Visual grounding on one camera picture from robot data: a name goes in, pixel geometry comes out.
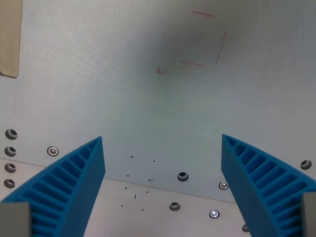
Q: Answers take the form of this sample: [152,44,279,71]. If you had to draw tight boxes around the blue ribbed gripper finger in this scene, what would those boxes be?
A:
[0,136,106,237]
[221,134,316,237]

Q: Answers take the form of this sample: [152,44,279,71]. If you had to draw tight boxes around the beige wooden board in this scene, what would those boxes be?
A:
[0,0,23,79]

